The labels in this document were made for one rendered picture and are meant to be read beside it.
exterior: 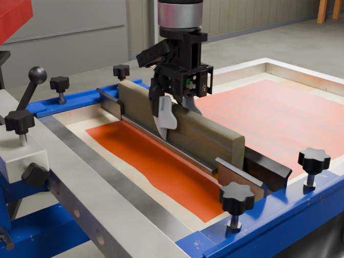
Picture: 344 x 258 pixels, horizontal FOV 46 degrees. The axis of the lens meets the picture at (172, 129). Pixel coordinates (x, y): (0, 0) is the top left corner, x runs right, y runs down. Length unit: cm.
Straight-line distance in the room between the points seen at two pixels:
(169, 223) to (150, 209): 4
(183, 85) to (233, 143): 14
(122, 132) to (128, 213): 42
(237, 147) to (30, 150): 31
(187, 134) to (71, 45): 385
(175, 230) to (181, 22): 32
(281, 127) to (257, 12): 581
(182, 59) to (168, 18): 7
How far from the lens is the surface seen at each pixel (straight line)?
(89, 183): 57
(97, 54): 470
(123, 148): 83
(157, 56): 74
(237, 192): 51
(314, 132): 95
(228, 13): 617
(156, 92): 72
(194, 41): 66
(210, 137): 67
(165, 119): 73
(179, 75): 67
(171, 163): 77
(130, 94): 86
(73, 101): 97
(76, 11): 450
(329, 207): 68
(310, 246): 92
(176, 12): 66
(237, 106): 105
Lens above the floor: 134
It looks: 25 degrees down
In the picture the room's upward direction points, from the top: straight up
